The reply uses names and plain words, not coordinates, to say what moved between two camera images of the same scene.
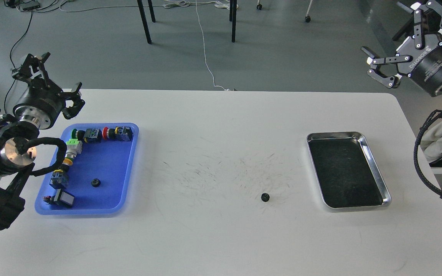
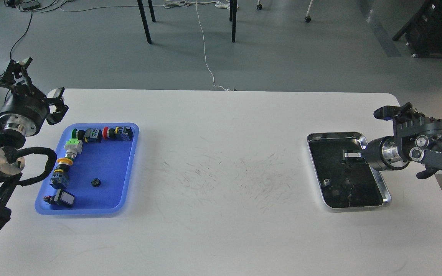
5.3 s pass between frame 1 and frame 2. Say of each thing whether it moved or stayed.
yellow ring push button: stayed
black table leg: stayed
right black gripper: moved
